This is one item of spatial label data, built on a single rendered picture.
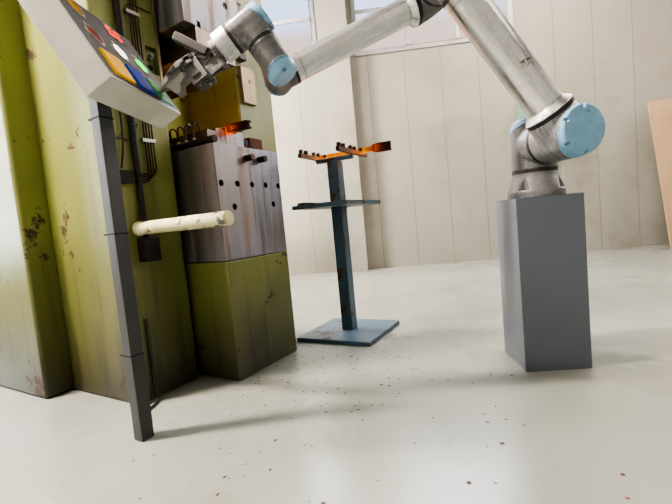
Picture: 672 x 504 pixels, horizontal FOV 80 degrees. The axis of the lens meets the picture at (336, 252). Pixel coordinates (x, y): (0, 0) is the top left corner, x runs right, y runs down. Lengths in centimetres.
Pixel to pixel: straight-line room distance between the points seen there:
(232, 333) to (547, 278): 115
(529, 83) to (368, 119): 351
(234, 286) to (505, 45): 121
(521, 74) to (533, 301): 73
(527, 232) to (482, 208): 335
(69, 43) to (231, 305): 94
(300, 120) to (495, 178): 230
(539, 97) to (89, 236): 157
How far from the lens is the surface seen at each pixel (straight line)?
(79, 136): 173
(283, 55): 126
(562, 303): 157
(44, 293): 193
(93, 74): 116
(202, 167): 164
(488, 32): 140
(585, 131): 142
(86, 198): 170
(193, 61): 132
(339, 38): 143
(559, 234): 154
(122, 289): 128
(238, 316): 163
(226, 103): 213
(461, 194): 478
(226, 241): 158
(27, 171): 195
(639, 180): 551
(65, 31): 122
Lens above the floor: 58
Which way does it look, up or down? 4 degrees down
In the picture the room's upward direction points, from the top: 5 degrees counter-clockwise
